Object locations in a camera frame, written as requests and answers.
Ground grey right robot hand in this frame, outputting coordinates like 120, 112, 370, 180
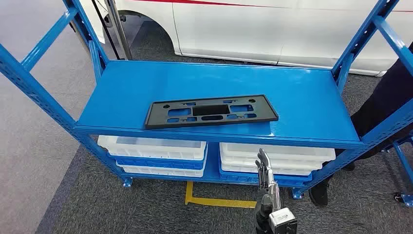
254, 148, 282, 214

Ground black plastic plate frame part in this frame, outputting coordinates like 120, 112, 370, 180
144, 94, 280, 130

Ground blue metal shelf rack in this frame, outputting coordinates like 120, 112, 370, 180
0, 0, 413, 207

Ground blue plastic bin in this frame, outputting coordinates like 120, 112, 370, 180
219, 164, 313, 188
108, 152, 208, 171

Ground person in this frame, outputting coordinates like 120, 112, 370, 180
308, 42, 413, 207

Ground white car with red stripe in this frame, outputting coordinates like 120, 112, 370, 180
79, 0, 413, 78

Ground chrome stanchion post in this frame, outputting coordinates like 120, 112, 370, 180
103, 0, 133, 61

